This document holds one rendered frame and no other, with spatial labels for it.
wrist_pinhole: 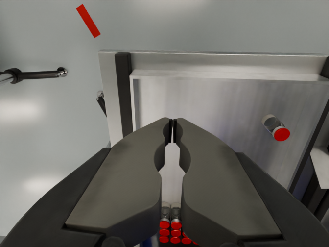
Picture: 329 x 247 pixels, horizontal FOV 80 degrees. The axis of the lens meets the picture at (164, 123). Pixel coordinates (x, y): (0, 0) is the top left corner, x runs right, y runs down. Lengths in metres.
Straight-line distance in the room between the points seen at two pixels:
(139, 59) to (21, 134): 1.52
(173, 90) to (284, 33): 1.06
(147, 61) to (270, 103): 0.19
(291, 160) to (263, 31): 0.95
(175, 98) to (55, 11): 1.09
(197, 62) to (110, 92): 0.14
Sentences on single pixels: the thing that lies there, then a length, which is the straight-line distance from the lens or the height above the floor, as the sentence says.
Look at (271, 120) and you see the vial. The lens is 0.33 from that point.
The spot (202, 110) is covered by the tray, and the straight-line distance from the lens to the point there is 0.32.
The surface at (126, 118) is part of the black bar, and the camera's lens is 0.31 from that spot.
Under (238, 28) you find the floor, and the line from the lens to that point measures 1.22.
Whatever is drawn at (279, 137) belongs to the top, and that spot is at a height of 0.93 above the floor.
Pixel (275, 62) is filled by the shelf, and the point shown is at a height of 0.88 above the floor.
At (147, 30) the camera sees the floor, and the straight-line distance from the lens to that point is 1.18.
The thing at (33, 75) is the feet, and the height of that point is 0.12.
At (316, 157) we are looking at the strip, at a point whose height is 0.90.
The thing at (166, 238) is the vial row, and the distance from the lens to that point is 0.45.
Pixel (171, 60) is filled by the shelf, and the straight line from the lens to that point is 0.29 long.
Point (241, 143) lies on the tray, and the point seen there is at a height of 0.88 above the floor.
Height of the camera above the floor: 1.17
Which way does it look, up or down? 62 degrees down
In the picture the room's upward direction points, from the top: 175 degrees counter-clockwise
